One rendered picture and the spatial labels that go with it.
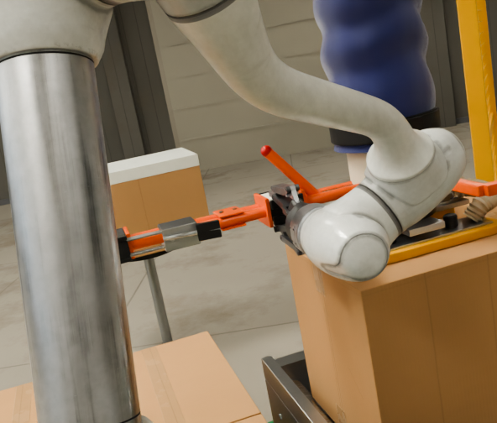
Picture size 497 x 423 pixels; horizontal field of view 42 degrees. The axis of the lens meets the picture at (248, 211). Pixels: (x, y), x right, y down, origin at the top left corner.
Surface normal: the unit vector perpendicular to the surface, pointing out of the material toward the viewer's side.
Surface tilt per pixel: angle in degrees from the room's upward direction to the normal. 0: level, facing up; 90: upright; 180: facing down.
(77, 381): 74
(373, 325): 90
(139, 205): 90
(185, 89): 90
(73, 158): 79
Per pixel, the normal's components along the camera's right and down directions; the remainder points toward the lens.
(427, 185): 0.43, 0.43
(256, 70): 0.50, 0.59
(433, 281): 0.29, 0.16
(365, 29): -0.43, -0.09
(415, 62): 0.49, -0.18
